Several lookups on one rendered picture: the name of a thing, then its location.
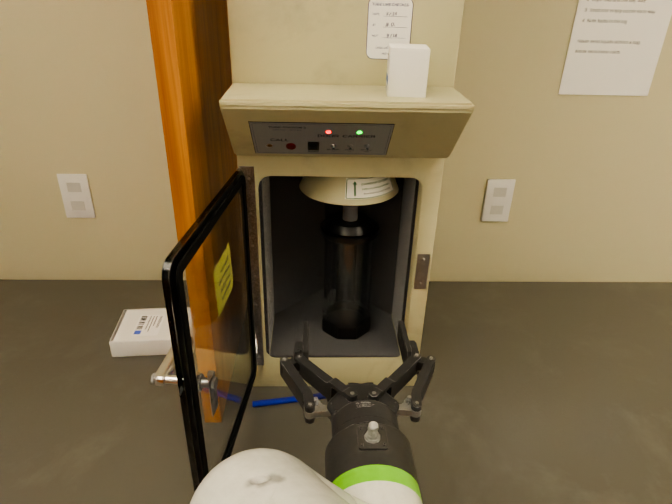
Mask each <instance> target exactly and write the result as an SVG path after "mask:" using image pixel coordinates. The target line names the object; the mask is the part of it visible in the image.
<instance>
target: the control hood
mask: <svg viewBox="0 0 672 504"><path fill-rule="evenodd" d="M219 106H220V109H221V113H222V116H223V119H224V122H225V126H226V129H227V132H228V135H229V139H230V142H231V145H232V148H233V152H234V154H236V155H260V156H331V157H402V158H448V157H449V156H450V154H451V152H452V150H453V149H454V147H455V145H456V143H457V141H458V139H459V137H460V135H461V134H462V132H463V130H464V128H465V126H466V124H467V122H468V120H469V119H470V117H471V115H472V113H473V111H474V105H473V103H472V102H470V101H469V100H468V99H467V98H465V97H464V96H463V95H462V94H460V93H459V92H458V91H457V90H455V89H454V88H453V87H427V88H426V97H425V98H415V97H388V96H387V94H386V86H372V85H322V84H271V83H233V84H232V85H231V86H230V88H229V89H228V90H227V91H226V93H225V94H224V95H223V97H222V98H221V99H220V100H219ZM248 121H252V122H312V123H371V124H395V126H394V129H393V133H392V136H391V140H390V143H389V147H388V150H387V154H386V155H340V154H270V153H255V149H254V145H253V141H252V136H251V132H250V127H249V123H248Z"/></svg>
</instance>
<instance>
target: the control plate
mask: <svg viewBox="0 0 672 504"><path fill-rule="evenodd" d="M248 123H249V127H250V132H251V136H252V141H253V145H254V149H255V153H270V154H340V155H386V154H387V150H388V147H389V143H390V140H391V136H392V133H393V129H394V126H395V124H371V123H312V122H252V121H248ZM325 130H332V133H331V134H326V133H325ZM358 130H362V131H363V134H356V131H358ZM308 142H319V151H316V150H308ZM268 143H270V144H273V147H267V146H266V144H268ZM288 143H293V144H295V145H296V148H295V149H293V150H290V149H287V148H286V144H288ZM331 144H336V147H335V149H332V147H330V145H331ZM349 144H352V145H353V147H352V149H349V147H347V145H349ZM367 144H368V145H370V148H369V149H368V150H366V148H365V147H364V145H367Z"/></svg>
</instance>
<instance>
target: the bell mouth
mask: <svg viewBox="0 0 672 504"><path fill-rule="evenodd" d="M299 188H300V190H301V191H302V192H303V193H304V194H305V195H306V196H308V197H310V198H312V199H314V200H317V201H320V202H324V203H328V204H334V205H342V206H364V205H372V204H377V203H381V202H385V201H387V200H389V199H391V198H393V197H394V196H395V195H396V194H397V193H398V191H399V188H398V185H397V182H396V179H395V177H316V176H303V178H302V180H301V182H300V185H299Z"/></svg>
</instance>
